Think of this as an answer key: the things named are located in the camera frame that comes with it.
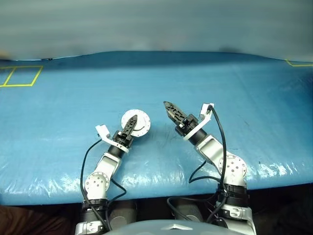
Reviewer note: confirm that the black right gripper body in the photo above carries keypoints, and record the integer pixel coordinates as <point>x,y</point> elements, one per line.
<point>187,125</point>

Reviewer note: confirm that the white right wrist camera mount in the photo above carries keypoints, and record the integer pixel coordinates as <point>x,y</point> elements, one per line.
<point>205,117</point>

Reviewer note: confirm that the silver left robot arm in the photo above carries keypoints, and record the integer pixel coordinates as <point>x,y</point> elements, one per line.
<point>97,182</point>

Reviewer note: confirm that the round silver motor lid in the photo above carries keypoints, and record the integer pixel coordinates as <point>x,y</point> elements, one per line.
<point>143,120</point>

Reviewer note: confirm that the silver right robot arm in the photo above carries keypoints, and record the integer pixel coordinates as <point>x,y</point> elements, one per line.
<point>212,151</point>

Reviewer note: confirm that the grey rounded shape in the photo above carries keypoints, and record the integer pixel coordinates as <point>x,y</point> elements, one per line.
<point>122,213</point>
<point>190,213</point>

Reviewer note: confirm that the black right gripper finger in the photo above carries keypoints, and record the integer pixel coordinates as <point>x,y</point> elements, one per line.
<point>173,120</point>
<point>176,112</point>

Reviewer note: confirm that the yellow tape square outline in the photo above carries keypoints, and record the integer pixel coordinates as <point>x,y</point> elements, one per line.
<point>19,85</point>

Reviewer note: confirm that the silver robot torso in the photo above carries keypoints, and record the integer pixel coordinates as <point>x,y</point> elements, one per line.
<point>171,230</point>

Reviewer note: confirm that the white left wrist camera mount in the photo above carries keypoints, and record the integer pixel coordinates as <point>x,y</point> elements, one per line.
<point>102,129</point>

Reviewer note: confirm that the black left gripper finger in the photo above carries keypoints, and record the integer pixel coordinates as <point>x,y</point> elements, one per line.
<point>130,126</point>

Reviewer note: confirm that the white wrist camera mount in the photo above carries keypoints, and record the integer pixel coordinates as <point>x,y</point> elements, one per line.
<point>102,129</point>
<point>205,117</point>

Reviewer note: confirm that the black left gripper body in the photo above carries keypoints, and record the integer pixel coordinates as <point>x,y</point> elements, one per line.
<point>122,140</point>

